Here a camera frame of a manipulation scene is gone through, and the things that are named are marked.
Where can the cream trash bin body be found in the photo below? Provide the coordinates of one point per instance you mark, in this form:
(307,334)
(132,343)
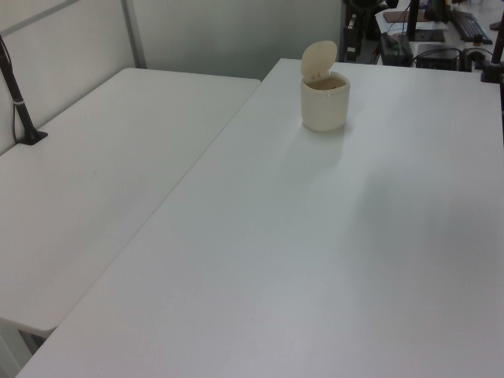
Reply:
(325,106)

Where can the cream trash bin lid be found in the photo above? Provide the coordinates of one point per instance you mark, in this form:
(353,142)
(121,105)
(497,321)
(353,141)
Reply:
(319,59)

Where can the black open-top box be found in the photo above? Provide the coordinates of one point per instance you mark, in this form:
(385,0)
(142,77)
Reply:
(437,57)

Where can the black computer case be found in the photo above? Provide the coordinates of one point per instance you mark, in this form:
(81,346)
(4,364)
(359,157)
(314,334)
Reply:
(354,37)

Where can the black electronics box green connector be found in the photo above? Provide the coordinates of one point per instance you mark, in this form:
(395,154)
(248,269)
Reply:
(395,49)

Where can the white paper sheets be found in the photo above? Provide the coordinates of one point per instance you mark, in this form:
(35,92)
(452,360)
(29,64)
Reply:
(390,25)

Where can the brown desk pad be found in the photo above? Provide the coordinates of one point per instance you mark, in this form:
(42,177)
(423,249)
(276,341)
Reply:
(395,16)

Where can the black monitor stand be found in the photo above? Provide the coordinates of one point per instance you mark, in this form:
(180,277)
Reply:
(415,23)

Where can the black clamp stand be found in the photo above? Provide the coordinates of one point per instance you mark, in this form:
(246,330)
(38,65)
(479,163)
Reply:
(494,67)

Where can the black keyboard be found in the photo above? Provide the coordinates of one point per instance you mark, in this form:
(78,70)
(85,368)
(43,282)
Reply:
(472,25)

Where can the grey partition frame post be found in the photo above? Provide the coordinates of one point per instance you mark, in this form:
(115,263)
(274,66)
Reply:
(134,35)

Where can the black camera stand pole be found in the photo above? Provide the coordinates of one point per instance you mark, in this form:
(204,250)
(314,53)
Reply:
(17,102)

